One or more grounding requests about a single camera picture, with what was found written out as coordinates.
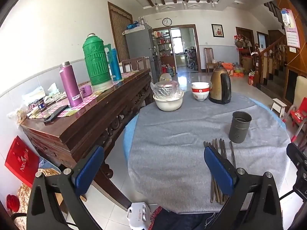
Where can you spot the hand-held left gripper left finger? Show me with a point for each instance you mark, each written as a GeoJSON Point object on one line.
{"type": "Point", "coordinates": [90, 170]}

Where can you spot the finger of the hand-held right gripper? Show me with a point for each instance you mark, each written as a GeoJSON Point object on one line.
{"type": "Point", "coordinates": [297, 157]}
{"type": "Point", "coordinates": [301, 182]}

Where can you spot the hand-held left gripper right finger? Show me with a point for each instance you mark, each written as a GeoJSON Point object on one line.
{"type": "Point", "coordinates": [218, 170]}

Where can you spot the bunch of dark chopsticks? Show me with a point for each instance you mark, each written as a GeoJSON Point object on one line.
{"type": "Point", "coordinates": [223, 148]}

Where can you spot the grey metal utensil holder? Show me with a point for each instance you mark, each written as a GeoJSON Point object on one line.
{"type": "Point", "coordinates": [239, 129]}

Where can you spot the red child chair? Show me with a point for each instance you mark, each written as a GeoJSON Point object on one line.
{"type": "Point", "coordinates": [298, 115]}

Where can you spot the grey tablecloth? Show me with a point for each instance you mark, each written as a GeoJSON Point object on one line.
{"type": "Point", "coordinates": [179, 148]}

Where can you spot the small white stool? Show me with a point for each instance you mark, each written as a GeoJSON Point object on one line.
{"type": "Point", "coordinates": [279, 105]}

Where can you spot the blue table cover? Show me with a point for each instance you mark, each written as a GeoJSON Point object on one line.
{"type": "Point", "coordinates": [129, 129]}

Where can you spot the person's dark blue trousers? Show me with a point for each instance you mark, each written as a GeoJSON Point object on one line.
{"type": "Point", "coordinates": [182, 221]}

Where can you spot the white electric heater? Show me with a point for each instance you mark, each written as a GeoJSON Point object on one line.
{"type": "Point", "coordinates": [138, 215]}

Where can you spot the red gift box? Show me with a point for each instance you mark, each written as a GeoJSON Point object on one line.
{"type": "Point", "coordinates": [21, 160]}

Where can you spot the floral seat cushion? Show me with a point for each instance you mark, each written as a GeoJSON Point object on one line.
{"type": "Point", "coordinates": [24, 196]}

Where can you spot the pink checkered cloth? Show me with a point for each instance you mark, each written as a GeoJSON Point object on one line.
{"type": "Point", "coordinates": [91, 98]}

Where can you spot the white bowl with red print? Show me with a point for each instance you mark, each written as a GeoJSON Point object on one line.
{"type": "Point", "coordinates": [200, 97]}
{"type": "Point", "coordinates": [201, 90]}
{"type": "Point", "coordinates": [201, 84]}

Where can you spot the purple cup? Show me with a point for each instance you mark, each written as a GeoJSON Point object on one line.
{"type": "Point", "coordinates": [85, 91]}

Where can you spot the small dark jar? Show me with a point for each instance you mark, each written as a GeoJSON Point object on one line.
{"type": "Point", "coordinates": [41, 106]}

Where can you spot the white plastic basin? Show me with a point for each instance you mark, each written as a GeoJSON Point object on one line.
{"type": "Point", "coordinates": [168, 105]}

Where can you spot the golden electric kettle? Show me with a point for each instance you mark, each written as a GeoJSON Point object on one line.
{"type": "Point", "coordinates": [217, 86]}

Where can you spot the red ornament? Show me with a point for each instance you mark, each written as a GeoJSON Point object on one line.
{"type": "Point", "coordinates": [12, 202]}

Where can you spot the tissue pack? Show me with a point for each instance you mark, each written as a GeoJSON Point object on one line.
{"type": "Point", "coordinates": [54, 92]}

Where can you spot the purple vacuum bottle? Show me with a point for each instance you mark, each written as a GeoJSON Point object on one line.
{"type": "Point", "coordinates": [70, 86]}

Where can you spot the clear plastic bag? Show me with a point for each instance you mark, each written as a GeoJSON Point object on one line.
{"type": "Point", "coordinates": [166, 89]}

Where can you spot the wooden staircase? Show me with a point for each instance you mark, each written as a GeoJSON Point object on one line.
{"type": "Point", "coordinates": [273, 60]}

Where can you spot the orange cardboard boxes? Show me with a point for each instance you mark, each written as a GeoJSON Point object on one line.
{"type": "Point", "coordinates": [227, 68]}

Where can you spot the blue thermos jug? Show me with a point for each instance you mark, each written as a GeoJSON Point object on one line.
{"type": "Point", "coordinates": [115, 64]}

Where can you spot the green thermos jug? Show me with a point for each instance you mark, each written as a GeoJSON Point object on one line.
{"type": "Point", "coordinates": [96, 60]}

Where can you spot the water jug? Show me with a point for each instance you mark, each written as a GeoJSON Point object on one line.
{"type": "Point", "coordinates": [170, 70]}

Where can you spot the wooden dining chair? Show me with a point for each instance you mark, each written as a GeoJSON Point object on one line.
{"type": "Point", "coordinates": [208, 57]}

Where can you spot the wooden chair behind sideboard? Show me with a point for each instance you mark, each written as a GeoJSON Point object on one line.
{"type": "Point", "coordinates": [134, 63]}

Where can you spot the grey refrigerator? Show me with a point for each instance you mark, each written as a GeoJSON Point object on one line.
{"type": "Point", "coordinates": [139, 45]}

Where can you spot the brown striped door curtain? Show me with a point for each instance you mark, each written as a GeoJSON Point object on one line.
{"type": "Point", "coordinates": [118, 28]}

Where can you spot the blue bag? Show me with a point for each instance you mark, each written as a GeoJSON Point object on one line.
{"type": "Point", "coordinates": [132, 25]}

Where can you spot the wall calendar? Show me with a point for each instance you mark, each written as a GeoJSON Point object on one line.
{"type": "Point", "coordinates": [291, 31]}

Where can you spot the framed wall picture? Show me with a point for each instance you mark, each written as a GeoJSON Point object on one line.
{"type": "Point", "coordinates": [217, 30]}

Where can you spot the round wall clock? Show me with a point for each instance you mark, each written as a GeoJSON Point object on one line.
{"type": "Point", "coordinates": [167, 22]}

